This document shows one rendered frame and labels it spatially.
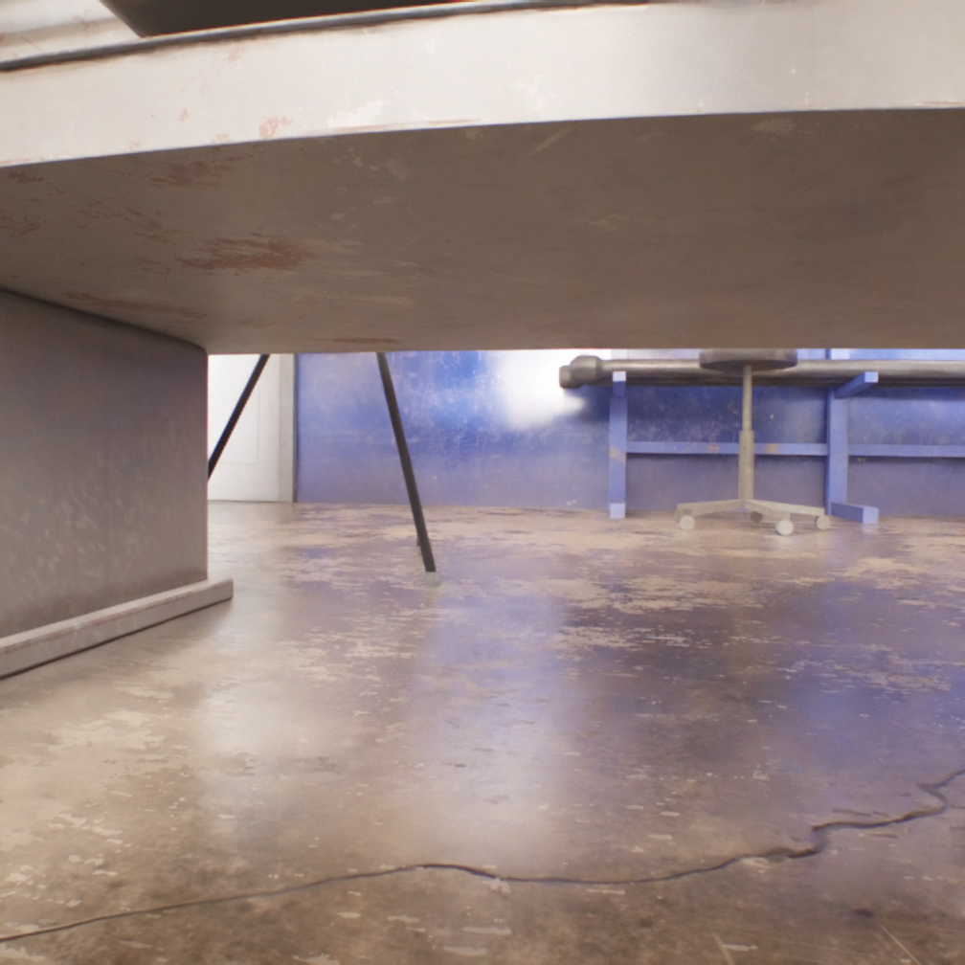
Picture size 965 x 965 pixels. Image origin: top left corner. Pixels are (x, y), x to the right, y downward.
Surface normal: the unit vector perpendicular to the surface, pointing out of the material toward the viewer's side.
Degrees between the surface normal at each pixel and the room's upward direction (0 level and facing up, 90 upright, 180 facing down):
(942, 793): 0
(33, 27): 90
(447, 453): 90
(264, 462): 90
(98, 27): 90
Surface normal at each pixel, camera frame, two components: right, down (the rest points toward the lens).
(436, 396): -0.17, 0.03
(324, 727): 0.01, -1.00
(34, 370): 0.99, 0.02
